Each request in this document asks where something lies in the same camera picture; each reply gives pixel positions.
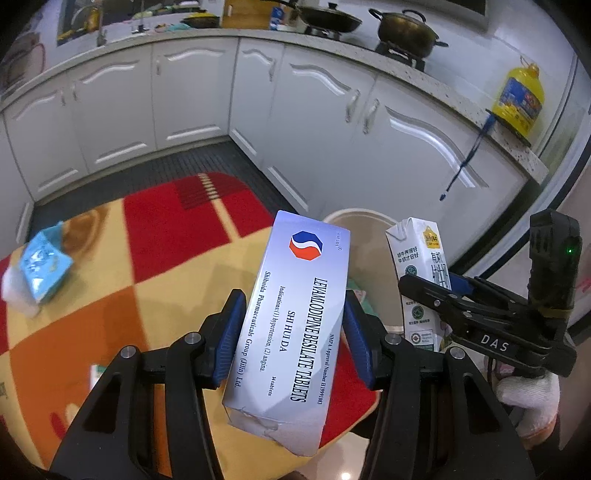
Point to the brass stock pot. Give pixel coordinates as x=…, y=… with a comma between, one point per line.
x=406, y=32

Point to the black flat tablet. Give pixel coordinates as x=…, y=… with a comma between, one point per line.
x=510, y=128

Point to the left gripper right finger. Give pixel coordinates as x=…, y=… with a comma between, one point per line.
x=437, y=417

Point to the red yellow checkered blanket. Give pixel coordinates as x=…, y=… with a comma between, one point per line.
x=147, y=269

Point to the blue snack packet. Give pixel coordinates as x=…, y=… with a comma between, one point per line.
x=44, y=263

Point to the cartoon milk carton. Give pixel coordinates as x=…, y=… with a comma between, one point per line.
x=420, y=262

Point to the white medicine tablet box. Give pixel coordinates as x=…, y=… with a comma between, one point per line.
x=280, y=382

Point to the white gloved hand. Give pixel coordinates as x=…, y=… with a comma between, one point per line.
x=539, y=398

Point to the yellow lidded black pot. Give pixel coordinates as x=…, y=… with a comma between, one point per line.
x=202, y=20

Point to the chrome kitchen faucet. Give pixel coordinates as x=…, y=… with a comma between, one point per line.
x=89, y=18

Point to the black camera box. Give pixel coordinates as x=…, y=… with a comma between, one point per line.
x=555, y=247

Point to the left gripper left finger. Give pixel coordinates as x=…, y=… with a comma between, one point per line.
x=151, y=404

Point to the yellow cooking oil bottle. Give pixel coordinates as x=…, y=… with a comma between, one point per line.
x=522, y=97

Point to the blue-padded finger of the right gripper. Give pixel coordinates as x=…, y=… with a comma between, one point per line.
x=460, y=285

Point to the beige round trash bin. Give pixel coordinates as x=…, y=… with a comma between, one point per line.
x=371, y=264

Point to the black wok with lid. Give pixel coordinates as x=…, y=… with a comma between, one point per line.
x=328, y=19

